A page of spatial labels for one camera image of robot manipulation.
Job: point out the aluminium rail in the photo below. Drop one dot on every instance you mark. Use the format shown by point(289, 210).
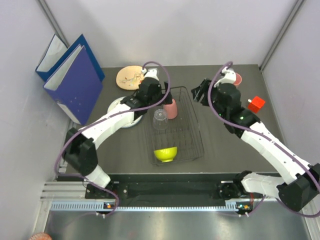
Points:
point(70, 196)

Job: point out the yellow-green bowl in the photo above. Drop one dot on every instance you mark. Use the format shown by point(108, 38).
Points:
point(166, 154)

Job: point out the red cube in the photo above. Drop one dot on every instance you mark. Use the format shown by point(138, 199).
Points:
point(256, 104)

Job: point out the pink cup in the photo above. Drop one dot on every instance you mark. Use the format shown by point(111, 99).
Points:
point(238, 79)
point(171, 110)

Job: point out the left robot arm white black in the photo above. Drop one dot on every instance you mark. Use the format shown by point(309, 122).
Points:
point(80, 148)

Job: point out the front blue binder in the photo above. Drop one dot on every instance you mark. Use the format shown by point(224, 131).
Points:
point(75, 86)

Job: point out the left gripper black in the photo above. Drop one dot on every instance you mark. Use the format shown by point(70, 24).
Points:
point(162, 95)

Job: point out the blue binder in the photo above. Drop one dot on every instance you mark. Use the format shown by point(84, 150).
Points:
point(75, 86)
point(57, 52)

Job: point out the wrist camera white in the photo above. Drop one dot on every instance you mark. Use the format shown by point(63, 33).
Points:
point(150, 73)
point(226, 76)

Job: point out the black wire dish rack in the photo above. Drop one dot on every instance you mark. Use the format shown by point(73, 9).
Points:
point(182, 132)

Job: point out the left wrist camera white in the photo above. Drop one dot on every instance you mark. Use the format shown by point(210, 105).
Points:
point(150, 73)

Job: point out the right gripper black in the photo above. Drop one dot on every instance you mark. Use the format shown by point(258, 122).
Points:
point(203, 89)

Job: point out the rear blue binder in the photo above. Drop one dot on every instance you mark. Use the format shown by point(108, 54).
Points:
point(57, 52)

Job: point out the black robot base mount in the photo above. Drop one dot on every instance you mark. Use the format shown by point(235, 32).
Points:
point(169, 190)

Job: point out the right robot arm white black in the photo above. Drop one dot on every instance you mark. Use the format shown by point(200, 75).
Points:
point(296, 184)

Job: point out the beige floral plate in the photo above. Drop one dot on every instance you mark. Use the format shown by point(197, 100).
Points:
point(130, 77)

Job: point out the clear wine glass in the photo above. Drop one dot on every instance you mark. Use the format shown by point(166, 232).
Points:
point(160, 120)

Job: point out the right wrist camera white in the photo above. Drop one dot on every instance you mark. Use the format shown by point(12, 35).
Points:
point(226, 76)

